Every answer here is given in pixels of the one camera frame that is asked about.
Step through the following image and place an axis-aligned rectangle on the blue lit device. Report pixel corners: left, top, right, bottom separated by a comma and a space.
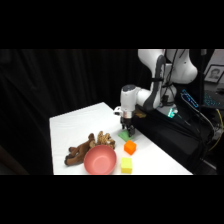
180, 88, 200, 110

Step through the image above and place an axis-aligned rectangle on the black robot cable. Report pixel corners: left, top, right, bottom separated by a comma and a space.
166, 49, 181, 101

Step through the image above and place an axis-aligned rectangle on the pink bowl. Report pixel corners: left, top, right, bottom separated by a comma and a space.
83, 144, 118, 176

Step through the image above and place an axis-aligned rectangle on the brown plush moose toy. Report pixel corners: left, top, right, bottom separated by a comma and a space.
63, 130, 117, 167

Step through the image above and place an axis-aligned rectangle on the tan taped cable connector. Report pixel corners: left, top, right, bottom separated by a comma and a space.
134, 111, 148, 120

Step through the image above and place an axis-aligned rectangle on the small green light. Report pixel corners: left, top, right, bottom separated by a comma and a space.
166, 108, 178, 120

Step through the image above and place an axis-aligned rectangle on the yellow cube block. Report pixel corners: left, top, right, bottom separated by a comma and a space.
120, 157, 134, 175

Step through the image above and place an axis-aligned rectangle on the yellow cable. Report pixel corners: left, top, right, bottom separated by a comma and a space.
208, 108, 224, 152

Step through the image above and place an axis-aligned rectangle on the orange cube block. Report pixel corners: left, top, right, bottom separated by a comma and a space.
123, 139, 138, 156

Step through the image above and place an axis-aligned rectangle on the black robot stand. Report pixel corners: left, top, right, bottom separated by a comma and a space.
133, 99, 217, 176

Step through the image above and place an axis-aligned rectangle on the green triangle block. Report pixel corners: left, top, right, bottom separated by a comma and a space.
117, 129, 134, 143

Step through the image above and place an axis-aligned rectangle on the black curtain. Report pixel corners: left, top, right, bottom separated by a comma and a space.
0, 49, 151, 176

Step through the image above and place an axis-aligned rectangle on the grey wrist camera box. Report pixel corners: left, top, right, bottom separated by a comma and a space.
112, 106, 123, 117

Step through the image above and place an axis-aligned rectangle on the framed picture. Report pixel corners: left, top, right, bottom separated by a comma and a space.
203, 64, 224, 85

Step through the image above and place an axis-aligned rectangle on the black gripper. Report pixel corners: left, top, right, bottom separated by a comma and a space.
120, 116, 137, 138

